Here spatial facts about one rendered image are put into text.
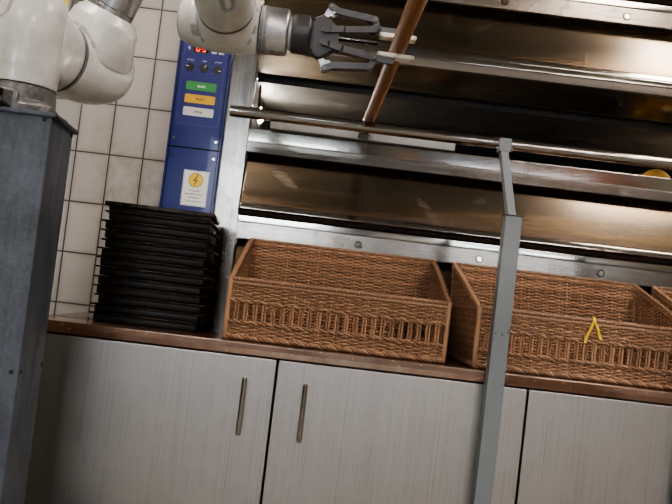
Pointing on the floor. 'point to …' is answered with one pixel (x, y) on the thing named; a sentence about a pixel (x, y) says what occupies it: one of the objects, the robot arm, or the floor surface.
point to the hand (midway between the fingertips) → (396, 47)
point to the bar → (490, 415)
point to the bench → (321, 426)
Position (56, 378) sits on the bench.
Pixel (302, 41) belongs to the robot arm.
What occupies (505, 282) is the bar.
